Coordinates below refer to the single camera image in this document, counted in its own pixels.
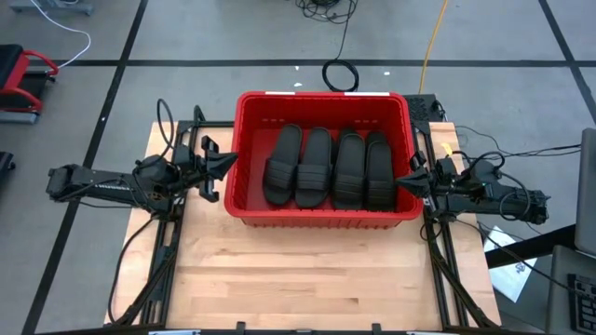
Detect grey monitor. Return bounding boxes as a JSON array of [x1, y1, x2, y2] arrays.
[[573, 127, 596, 258]]

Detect tangled black cables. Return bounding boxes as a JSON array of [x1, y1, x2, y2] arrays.
[[293, 0, 360, 24]]

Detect black aluminium frame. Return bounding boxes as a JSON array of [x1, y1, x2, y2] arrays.
[[111, 104, 237, 327], [404, 119, 502, 329]]

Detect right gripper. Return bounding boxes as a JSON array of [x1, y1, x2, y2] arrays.
[[394, 151, 462, 218]]

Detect yellow cable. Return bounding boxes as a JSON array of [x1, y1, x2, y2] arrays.
[[417, 0, 451, 95]]

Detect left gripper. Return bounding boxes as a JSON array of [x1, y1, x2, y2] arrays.
[[174, 135, 239, 203]]

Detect thin black cables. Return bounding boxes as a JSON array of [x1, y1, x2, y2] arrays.
[[454, 124, 583, 162]]

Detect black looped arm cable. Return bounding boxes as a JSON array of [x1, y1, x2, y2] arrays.
[[156, 98, 177, 157]]

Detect black keyboard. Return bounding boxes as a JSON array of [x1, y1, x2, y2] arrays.
[[566, 273, 596, 335]]

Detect red and black cart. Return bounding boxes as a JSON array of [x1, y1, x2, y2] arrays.
[[0, 44, 61, 126]]

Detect red plastic bin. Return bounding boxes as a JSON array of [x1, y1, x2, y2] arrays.
[[223, 90, 426, 230]]

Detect grey stand base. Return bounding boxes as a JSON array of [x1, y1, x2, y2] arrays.
[[8, 0, 94, 17]]

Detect grey desk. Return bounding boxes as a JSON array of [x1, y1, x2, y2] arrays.
[[544, 245, 596, 335]]

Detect black chair part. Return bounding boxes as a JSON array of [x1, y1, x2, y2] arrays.
[[0, 151, 17, 193]]

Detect white cable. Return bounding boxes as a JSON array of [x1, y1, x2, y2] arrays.
[[28, 0, 92, 70]]

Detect black bar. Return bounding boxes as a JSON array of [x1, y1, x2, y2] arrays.
[[483, 222, 578, 270]]

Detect black perforated box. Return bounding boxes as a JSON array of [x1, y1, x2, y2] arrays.
[[403, 94, 442, 123]]

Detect white paper sheet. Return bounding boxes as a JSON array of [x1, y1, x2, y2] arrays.
[[482, 225, 540, 303]]

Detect long black cable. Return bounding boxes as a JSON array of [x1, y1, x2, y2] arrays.
[[107, 216, 157, 326]]

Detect black coiled cable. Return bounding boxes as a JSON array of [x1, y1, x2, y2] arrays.
[[320, 18, 360, 93]]

